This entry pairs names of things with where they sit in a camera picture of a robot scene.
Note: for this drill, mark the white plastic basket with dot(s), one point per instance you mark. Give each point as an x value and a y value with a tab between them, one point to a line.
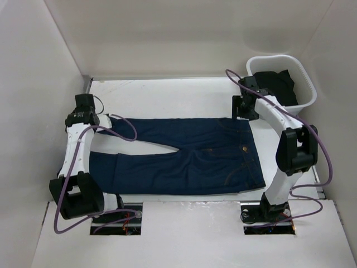
304	89

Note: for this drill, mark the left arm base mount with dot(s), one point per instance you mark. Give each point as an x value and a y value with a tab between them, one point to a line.
118	224

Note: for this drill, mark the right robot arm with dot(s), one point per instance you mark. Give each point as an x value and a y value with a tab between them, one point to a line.
296	152

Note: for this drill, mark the blue denim trousers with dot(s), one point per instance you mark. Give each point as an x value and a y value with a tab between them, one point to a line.
212	156

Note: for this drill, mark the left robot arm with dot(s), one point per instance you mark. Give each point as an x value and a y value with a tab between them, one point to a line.
75	190

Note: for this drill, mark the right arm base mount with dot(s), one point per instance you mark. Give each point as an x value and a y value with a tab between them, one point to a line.
260	220

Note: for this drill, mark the black trousers in basket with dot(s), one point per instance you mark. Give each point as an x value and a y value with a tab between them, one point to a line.
279	84

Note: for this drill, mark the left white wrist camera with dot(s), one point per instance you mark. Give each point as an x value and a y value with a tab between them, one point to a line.
106	121

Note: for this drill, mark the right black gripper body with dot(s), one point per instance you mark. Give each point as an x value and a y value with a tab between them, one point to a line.
240	110

